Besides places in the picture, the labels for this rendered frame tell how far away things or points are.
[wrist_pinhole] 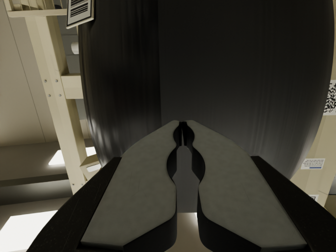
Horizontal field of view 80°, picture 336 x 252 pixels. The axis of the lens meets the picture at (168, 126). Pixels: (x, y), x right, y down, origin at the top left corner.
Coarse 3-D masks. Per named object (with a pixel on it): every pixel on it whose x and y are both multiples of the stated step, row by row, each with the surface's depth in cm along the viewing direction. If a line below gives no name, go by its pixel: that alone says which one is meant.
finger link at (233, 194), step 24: (192, 120) 12; (192, 144) 10; (216, 144) 10; (192, 168) 10; (216, 168) 8; (240, 168) 8; (216, 192) 7; (240, 192) 7; (264, 192) 7; (216, 216) 6; (240, 216) 6; (264, 216) 6; (288, 216) 6; (216, 240) 6; (240, 240) 6; (264, 240) 6; (288, 240) 6
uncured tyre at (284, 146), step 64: (128, 0) 20; (192, 0) 20; (256, 0) 20; (320, 0) 20; (128, 64) 20; (192, 64) 20; (256, 64) 20; (320, 64) 21; (128, 128) 22; (256, 128) 22; (192, 192) 28
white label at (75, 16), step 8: (72, 0) 23; (80, 0) 22; (88, 0) 21; (72, 8) 22; (80, 8) 22; (88, 8) 21; (72, 16) 22; (80, 16) 22; (88, 16) 21; (72, 24) 22
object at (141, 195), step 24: (144, 144) 10; (168, 144) 10; (120, 168) 8; (144, 168) 8; (168, 168) 9; (120, 192) 7; (144, 192) 7; (168, 192) 7; (96, 216) 6; (120, 216) 6; (144, 216) 6; (168, 216) 6; (96, 240) 6; (120, 240) 6; (144, 240) 6; (168, 240) 7
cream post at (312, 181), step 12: (324, 120) 44; (324, 132) 45; (312, 144) 46; (324, 144) 46; (312, 156) 47; (324, 156) 47; (324, 168) 48; (300, 180) 50; (312, 180) 50; (324, 180) 50; (312, 192) 51; (324, 192) 51
